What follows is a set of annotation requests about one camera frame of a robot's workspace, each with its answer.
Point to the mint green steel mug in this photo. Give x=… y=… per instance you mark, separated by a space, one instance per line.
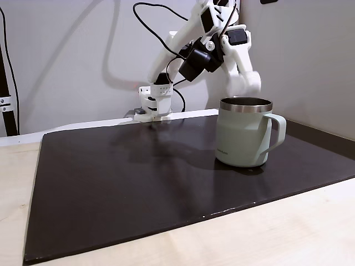
x=240 y=138

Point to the grey table clamp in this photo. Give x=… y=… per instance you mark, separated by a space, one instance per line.
x=137 y=111

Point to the black table mat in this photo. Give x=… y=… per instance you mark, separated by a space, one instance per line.
x=152 y=180

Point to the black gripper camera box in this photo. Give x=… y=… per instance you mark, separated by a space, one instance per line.
x=197 y=62

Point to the black camera stand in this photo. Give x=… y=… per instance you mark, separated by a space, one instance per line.
x=7 y=110

